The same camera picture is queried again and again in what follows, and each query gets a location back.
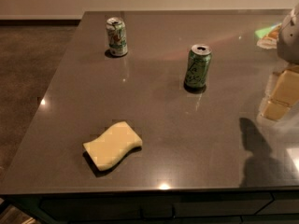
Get green soda can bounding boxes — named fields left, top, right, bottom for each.
left=184, top=44, right=212, bottom=89

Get dark cabinet drawers under table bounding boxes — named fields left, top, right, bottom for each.
left=5, top=191, right=299, bottom=224

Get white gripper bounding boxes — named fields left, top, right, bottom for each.
left=261, top=4, right=299, bottom=120

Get yellow sponge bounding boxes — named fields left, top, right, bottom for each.
left=83, top=121, right=143, bottom=172

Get white 7up can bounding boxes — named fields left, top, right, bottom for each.
left=106, top=17, right=128, bottom=57

